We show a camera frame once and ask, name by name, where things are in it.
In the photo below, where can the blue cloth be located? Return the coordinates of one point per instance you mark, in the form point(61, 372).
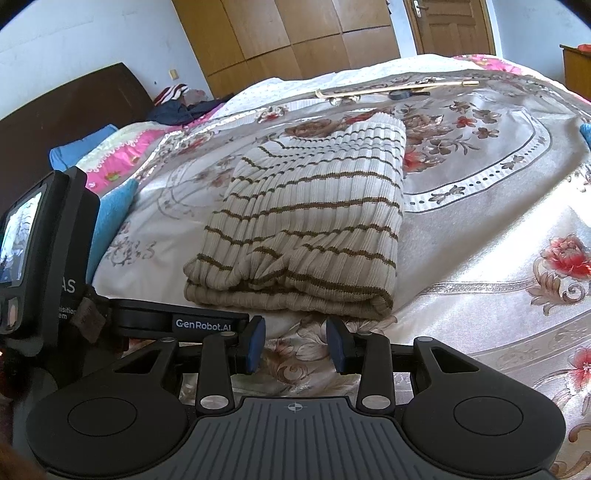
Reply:
point(586, 134)

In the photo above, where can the long wooden stick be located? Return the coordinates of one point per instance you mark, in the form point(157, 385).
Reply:
point(397, 88)

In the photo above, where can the small black tool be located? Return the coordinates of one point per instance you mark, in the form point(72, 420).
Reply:
point(398, 95)

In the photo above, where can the blue towel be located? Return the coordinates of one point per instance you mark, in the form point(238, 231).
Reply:
point(111, 217)

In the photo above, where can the wooden door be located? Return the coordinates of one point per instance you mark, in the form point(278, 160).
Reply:
point(452, 25)

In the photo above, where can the cream brown striped sweater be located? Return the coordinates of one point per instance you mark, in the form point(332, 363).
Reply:
point(314, 207)

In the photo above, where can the dark wooden headboard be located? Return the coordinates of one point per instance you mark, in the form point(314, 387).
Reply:
point(60, 115)

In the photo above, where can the red white striped garment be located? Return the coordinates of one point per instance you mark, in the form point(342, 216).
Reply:
point(170, 93)

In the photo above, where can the floral satin bedspread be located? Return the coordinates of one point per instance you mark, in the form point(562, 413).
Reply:
point(485, 230)

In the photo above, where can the pink floral quilt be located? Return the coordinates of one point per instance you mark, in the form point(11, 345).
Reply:
point(120, 147)

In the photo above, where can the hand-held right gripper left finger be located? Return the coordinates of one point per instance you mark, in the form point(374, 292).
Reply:
point(256, 346)

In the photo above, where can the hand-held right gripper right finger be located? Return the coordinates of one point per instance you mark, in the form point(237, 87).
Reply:
point(333, 346)

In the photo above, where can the wooden wardrobe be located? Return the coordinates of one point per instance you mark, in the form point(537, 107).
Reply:
point(286, 37)

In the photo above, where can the navy blue garment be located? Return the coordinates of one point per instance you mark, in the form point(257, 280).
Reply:
point(184, 113)

